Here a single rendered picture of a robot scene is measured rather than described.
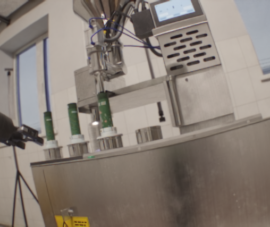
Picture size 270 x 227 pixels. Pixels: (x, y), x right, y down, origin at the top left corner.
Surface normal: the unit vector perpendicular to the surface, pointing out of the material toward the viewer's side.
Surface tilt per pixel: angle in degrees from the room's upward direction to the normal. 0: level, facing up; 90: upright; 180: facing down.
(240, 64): 90
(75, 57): 90
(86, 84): 90
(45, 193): 90
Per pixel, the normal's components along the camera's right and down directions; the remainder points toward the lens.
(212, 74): -0.39, -0.09
